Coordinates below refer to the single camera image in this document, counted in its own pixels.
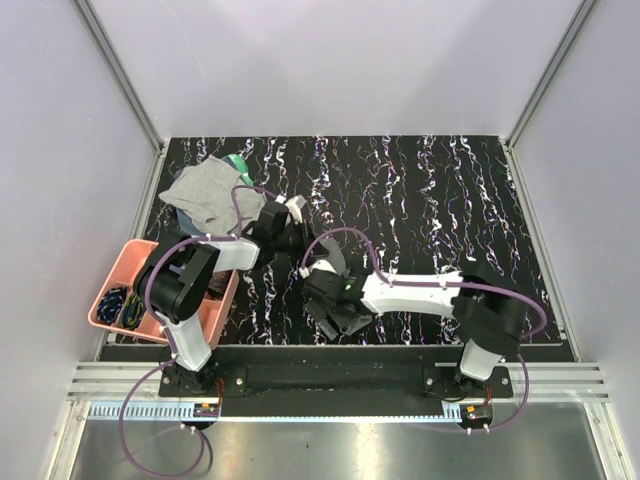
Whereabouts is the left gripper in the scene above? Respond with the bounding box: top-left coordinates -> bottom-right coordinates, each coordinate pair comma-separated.
272,218 -> 328,261

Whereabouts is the dark grey napkin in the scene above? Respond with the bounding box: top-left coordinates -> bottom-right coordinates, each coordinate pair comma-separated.
303,238 -> 373,341

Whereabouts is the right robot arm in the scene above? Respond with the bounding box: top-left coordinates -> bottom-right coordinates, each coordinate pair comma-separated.
301,260 -> 527,397

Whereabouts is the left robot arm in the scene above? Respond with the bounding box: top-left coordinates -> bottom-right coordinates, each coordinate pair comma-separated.
133,195 -> 313,396

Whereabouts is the dark brown object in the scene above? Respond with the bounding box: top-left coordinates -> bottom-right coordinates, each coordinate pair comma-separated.
207,271 -> 235,300

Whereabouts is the green packet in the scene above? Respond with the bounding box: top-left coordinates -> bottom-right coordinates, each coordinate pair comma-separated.
222,154 -> 253,186

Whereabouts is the light grey cloth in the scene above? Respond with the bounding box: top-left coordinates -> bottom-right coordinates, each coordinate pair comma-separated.
159,156 -> 244,236

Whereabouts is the dark blue cloth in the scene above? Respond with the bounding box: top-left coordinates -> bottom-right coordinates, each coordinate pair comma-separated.
176,209 -> 201,236

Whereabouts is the pink divided tray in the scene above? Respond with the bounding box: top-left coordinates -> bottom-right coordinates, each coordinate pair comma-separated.
88,239 -> 239,347

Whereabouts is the yellow black patterned object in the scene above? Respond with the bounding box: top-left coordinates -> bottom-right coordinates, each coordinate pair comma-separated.
121,293 -> 146,330

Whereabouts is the black blue patterned object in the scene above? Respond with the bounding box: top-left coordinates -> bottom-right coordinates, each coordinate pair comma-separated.
96,286 -> 128,325

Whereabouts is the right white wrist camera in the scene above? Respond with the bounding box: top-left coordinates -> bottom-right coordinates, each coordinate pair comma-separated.
299,258 -> 344,278

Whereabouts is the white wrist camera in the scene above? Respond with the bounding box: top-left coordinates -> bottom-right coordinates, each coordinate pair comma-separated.
299,258 -> 344,278
276,195 -> 306,224

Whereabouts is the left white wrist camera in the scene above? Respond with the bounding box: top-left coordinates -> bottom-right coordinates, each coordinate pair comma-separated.
276,195 -> 306,224

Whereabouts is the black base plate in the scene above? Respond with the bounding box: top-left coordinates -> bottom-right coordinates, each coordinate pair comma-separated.
159,346 -> 514,421

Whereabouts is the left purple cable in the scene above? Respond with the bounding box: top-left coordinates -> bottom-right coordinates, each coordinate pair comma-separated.
118,184 -> 289,479

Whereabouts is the right aluminium frame post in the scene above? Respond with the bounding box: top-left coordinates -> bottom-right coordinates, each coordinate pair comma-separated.
504,0 -> 601,151

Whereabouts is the aluminium frame post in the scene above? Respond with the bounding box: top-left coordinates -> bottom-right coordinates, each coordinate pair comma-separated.
72,0 -> 169,154
504,0 -> 601,151

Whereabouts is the left aluminium frame post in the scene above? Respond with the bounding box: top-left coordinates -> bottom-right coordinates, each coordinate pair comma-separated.
72,0 -> 169,154

